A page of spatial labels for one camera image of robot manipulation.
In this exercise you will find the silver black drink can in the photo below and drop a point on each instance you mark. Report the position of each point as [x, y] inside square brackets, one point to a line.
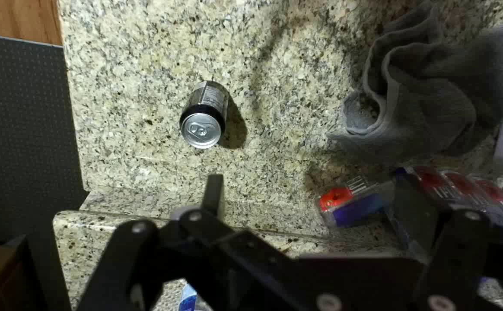
[203, 119]

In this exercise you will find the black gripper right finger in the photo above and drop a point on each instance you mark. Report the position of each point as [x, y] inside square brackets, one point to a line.
[464, 260]

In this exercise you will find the red blue small box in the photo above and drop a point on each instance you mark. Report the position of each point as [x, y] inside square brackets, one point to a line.
[351, 205]

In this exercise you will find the blue white labelled bottle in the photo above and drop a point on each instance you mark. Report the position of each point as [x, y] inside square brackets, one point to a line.
[187, 297]

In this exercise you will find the red shiny packet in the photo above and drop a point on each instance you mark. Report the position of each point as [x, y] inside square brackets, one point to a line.
[476, 193]

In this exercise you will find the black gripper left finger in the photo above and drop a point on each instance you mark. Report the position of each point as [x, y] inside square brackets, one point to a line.
[147, 260]

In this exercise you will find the grey cloth towel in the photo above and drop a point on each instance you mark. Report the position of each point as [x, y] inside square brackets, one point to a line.
[434, 98]

